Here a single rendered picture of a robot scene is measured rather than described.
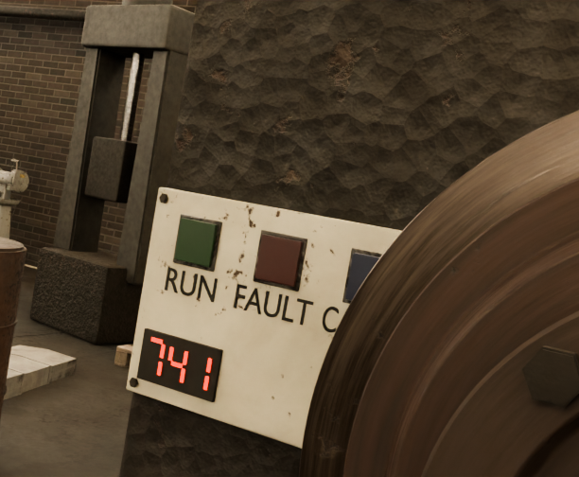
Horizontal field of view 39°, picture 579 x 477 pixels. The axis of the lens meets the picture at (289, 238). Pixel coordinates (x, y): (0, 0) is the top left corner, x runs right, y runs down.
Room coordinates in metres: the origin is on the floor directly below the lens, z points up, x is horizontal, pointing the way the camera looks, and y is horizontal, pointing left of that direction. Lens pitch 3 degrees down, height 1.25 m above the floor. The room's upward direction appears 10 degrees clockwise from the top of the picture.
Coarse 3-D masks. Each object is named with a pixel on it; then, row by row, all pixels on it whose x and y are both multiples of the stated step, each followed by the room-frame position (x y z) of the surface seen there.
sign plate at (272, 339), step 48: (192, 192) 0.70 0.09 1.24; (240, 240) 0.66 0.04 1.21; (336, 240) 0.62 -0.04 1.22; (384, 240) 0.60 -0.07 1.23; (144, 288) 0.70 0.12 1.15; (192, 288) 0.67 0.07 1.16; (240, 288) 0.65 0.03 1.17; (288, 288) 0.63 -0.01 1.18; (336, 288) 0.61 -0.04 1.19; (144, 336) 0.69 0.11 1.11; (192, 336) 0.67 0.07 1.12; (240, 336) 0.65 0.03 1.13; (288, 336) 0.63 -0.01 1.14; (144, 384) 0.69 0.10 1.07; (192, 384) 0.66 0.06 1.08; (240, 384) 0.65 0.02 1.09; (288, 384) 0.63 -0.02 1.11; (288, 432) 0.62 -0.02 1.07
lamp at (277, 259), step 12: (264, 240) 0.64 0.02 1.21; (276, 240) 0.64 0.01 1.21; (288, 240) 0.63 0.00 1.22; (264, 252) 0.64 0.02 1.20; (276, 252) 0.63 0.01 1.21; (288, 252) 0.63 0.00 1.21; (300, 252) 0.63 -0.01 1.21; (264, 264) 0.64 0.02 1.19; (276, 264) 0.63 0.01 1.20; (288, 264) 0.63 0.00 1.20; (264, 276) 0.64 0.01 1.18; (276, 276) 0.63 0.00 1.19; (288, 276) 0.63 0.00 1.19
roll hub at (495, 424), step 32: (576, 320) 0.33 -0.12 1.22; (512, 352) 0.34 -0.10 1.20; (576, 352) 0.33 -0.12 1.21; (480, 384) 0.34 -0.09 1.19; (512, 384) 0.34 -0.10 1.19; (480, 416) 0.34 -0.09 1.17; (512, 416) 0.34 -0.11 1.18; (544, 416) 0.33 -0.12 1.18; (576, 416) 0.33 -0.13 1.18; (448, 448) 0.35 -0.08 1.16; (480, 448) 0.34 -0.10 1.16; (512, 448) 0.34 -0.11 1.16; (544, 448) 0.33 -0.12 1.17; (576, 448) 0.33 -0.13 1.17
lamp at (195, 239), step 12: (180, 228) 0.68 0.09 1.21; (192, 228) 0.67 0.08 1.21; (204, 228) 0.67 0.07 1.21; (216, 228) 0.66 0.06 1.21; (180, 240) 0.68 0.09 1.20; (192, 240) 0.67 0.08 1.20; (204, 240) 0.67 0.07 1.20; (180, 252) 0.68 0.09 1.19; (192, 252) 0.67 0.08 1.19; (204, 252) 0.67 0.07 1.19; (204, 264) 0.66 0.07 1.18
